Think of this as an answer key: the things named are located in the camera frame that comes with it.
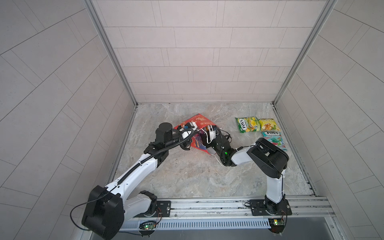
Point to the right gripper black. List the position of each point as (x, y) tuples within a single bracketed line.
[(207, 139)]

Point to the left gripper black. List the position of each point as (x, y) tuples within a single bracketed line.
[(186, 141)]

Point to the red paper gift bag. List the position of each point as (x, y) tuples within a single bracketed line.
[(202, 123)]

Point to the green Fox's candy packet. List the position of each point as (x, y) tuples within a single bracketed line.
[(248, 124)]

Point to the yellow snack packet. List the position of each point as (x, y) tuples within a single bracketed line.
[(269, 125)]

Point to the teal Fox's candy packet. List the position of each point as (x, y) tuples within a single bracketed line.
[(276, 139)]

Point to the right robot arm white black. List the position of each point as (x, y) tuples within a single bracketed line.
[(272, 160)]

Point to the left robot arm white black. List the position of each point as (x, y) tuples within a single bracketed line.
[(108, 207)]

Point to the left green circuit board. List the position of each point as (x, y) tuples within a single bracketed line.
[(147, 228)]

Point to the right circuit board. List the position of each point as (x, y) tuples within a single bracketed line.
[(277, 225)]

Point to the white perforated vent strip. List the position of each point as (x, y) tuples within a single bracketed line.
[(202, 224)]

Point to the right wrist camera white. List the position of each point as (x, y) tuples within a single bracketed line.
[(211, 133)]

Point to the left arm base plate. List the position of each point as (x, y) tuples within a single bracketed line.
[(162, 208)]

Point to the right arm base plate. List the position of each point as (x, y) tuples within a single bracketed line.
[(267, 207)]

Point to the aluminium mounting rail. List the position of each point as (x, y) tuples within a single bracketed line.
[(228, 208)]

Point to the left corner aluminium post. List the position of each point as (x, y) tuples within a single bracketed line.
[(89, 5)]

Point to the corner aluminium post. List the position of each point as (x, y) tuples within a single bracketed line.
[(89, 5), (324, 14)]

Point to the right corner aluminium post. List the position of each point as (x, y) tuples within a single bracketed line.
[(324, 14)]

